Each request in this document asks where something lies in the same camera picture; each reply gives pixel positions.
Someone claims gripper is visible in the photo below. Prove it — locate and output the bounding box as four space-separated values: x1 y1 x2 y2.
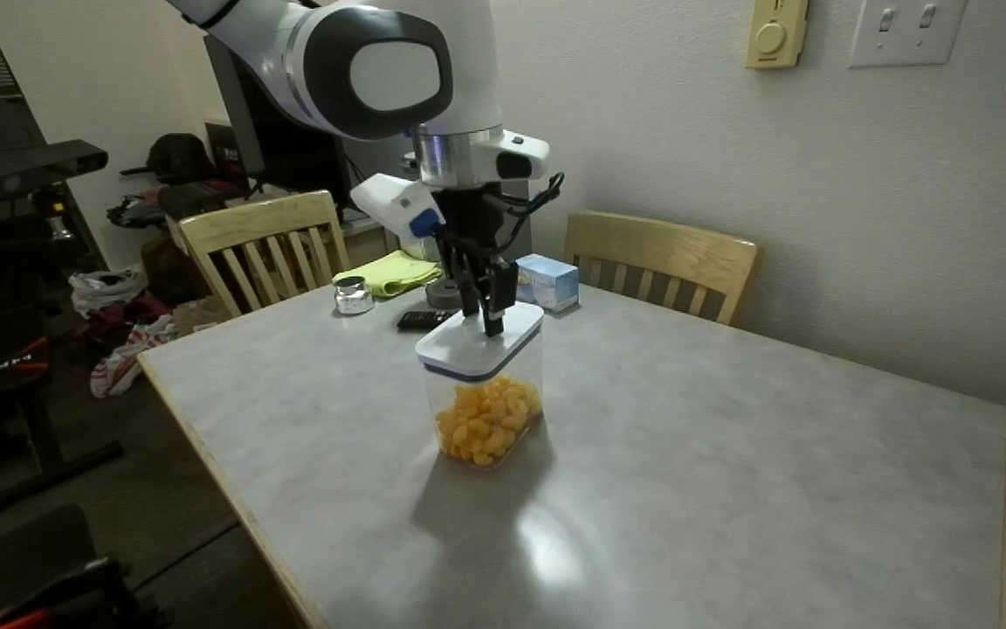
436 183 520 338

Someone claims white container lid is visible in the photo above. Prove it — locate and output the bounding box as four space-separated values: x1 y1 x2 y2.
415 301 546 384

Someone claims clear plastic container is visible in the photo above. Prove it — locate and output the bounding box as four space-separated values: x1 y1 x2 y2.
415 301 546 470

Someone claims grey tape roll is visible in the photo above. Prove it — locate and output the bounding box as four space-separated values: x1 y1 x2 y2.
425 277 465 310

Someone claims blue tissue box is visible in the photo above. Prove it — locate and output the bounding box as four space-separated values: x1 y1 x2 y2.
515 253 581 314

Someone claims black remote control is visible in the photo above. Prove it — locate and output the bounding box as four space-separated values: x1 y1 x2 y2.
396 308 461 332

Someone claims yellow cloth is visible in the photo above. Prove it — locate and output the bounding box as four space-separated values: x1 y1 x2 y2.
332 250 444 299

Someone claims heap of orange snacks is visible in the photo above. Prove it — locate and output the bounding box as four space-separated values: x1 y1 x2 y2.
435 375 544 467

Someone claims wooden chair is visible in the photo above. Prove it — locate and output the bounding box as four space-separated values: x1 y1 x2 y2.
563 211 760 327
177 190 352 321

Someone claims black monitor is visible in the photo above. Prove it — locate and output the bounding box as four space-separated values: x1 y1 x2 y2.
203 35 355 209

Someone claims black bag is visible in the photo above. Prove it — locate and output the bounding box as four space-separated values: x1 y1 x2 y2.
121 132 217 185

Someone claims white and red plastic bag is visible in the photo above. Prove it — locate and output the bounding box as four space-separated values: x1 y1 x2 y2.
89 314 179 400

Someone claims beige thermostat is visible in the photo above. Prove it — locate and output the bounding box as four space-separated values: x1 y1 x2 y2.
745 0 810 71

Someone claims black stand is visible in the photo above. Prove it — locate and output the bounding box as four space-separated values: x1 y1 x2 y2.
0 301 126 516

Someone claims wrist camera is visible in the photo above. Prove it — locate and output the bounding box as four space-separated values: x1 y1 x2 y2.
349 172 449 242

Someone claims camera on tripod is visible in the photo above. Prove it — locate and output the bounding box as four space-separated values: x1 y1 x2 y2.
0 139 110 263

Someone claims light switch plate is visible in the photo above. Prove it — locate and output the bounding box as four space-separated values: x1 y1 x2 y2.
848 0 968 70

